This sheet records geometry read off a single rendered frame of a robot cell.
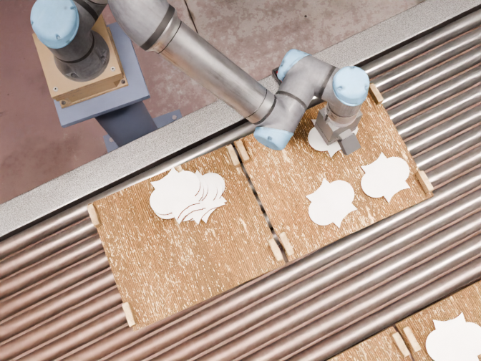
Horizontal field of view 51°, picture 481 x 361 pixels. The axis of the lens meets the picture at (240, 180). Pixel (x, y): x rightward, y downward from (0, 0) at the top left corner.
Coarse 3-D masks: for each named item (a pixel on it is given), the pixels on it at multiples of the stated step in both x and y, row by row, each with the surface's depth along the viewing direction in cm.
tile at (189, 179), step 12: (168, 180) 126; (180, 180) 126; (192, 180) 126; (156, 192) 126; (168, 192) 125; (180, 192) 125; (192, 192) 125; (156, 204) 125; (168, 204) 125; (180, 204) 125; (192, 204) 125
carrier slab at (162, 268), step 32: (192, 160) 135; (224, 160) 134; (128, 192) 133; (224, 192) 132; (128, 224) 131; (160, 224) 131; (192, 224) 130; (224, 224) 130; (256, 224) 130; (128, 256) 129; (160, 256) 128; (192, 256) 128; (224, 256) 128; (256, 256) 127; (128, 288) 127; (160, 288) 126; (192, 288) 126; (224, 288) 126
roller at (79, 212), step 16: (464, 16) 145; (480, 16) 144; (432, 32) 144; (448, 32) 143; (464, 32) 146; (400, 48) 143; (416, 48) 143; (368, 64) 142; (384, 64) 142; (240, 128) 138; (208, 144) 138; (224, 144) 138; (176, 160) 137; (144, 176) 136; (112, 192) 135; (80, 208) 134; (48, 224) 134; (64, 224) 134; (16, 240) 133; (32, 240) 134; (0, 256) 133
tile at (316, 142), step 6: (312, 120) 134; (312, 132) 133; (318, 132) 133; (354, 132) 133; (312, 138) 133; (318, 138) 133; (312, 144) 133; (318, 144) 132; (324, 144) 132; (336, 144) 132; (318, 150) 132; (324, 150) 132; (330, 150) 132; (336, 150) 132; (330, 156) 132
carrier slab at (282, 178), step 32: (384, 128) 135; (256, 160) 134; (288, 160) 134; (320, 160) 133; (352, 160) 133; (256, 192) 133; (288, 192) 131; (416, 192) 130; (288, 224) 129; (352, 224) 129; (288, 256) 127
